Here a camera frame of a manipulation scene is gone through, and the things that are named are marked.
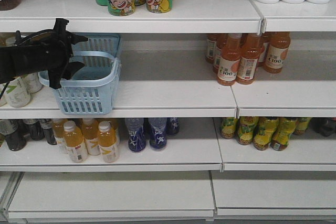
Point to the orange juice bottle far right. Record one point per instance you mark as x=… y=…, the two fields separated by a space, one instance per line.
x=277 y=51

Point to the blue sports drink bottle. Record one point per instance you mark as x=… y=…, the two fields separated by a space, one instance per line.
x=136 y=141
x=158 y=140
x=172 y=126

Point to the blue sports drink bottle middle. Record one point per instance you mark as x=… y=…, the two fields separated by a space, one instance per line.
x=158 y=140

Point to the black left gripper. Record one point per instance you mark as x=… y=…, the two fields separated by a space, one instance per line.
x=57 y=43

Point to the dark cola bottle red label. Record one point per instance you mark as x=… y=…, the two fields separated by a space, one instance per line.
x=324 y=126

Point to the yellow vitamin drink bottle right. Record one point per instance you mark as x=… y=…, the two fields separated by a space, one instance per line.
x=107 y=142

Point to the orange juice bottle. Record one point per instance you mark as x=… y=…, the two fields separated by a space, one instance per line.
x=277 y=51
x=248 y=62
x=229 y=62

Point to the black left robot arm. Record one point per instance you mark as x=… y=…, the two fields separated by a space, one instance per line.
x=24 y=58

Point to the blue sports drink bottle rear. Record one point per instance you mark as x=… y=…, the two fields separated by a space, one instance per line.
x=172 y=126

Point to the light blue plastic basket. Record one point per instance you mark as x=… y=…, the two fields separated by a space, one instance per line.
x=92 y=89

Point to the blue sports drink bottle left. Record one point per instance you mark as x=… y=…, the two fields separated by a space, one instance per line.
x=136 y=141

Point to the dark tea bottle black cap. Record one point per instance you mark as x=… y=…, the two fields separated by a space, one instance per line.
x=13 y=137

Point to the white metal shelf unit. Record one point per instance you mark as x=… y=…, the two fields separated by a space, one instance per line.
x=199 y=177

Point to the yellow vitamin drink bottle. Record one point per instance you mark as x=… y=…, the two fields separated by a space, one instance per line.
x=107 y=142
x=75 y=143

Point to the orange juice bottle front left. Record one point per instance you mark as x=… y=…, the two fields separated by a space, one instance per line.
x=229 y=62

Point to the orange juice bottle front right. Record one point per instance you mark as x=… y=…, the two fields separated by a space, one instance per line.
x=248 y=62

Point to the pale yellow drink bottle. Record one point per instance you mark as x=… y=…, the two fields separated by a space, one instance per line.
x=16 y=93
x=31 y=80

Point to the yellow vitamin drink bottle front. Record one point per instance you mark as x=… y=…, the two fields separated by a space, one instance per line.
x=75 y=143

